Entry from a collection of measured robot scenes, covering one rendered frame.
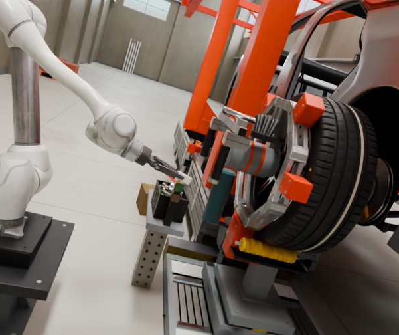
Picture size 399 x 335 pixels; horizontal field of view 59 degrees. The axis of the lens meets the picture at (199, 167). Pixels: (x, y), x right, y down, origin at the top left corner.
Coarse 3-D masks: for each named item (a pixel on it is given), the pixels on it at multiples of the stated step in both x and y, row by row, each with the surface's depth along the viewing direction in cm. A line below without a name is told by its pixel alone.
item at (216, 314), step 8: (208, 264) 196; (208, 272) 185; (208, 280) 180; (216, 280) 184; (208, 288) 176; (216, 288) 177; (208, 296) 173; (216, 296) 170; (208, 304) 170; (216, 304) 160; (216, 312) 156; (224, 312) 160; (216, 320) 154; (224, 320) 155; (216, 328) 151; (224, 328) 149; (232, 328) 150; (240, 328) 150; (248, 328) 155
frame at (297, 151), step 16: (288, 112) 134; (288, 128) 131; (304, 128) 128; (288, 144) 127; (304, 144) 125; (288, 160) 123; (304, 160) 123; (240, 176) 171; (240, 192) 167; (272, 192) 129; (240, 208) 157; (272, 208) 127; (256, 224) 144
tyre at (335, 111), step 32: (320, 96) 137; (320, 128) 125; (352, 128) 127; (320, 160) 120; (352, 160) 123; (320, 192) 121; (352, 192) 122; (288, 224) 128; (320, 224) 126; (352, 224) 127
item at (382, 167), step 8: (384, 160) 160; (384, 168) 156; (376, 176) 159; (384, 176) 154; (392, 176) 152; (376, 184) 158; (384, 184) 153; (392, 184) 151; (376, 192) 156; (384, 192) 152; (392, 192) 151; (368, 200) 160; (376, 200) 155; (384, 200) 150; (368, 208) 158; (376, 208) 154; (384, 208) 152; (376, 216) 155
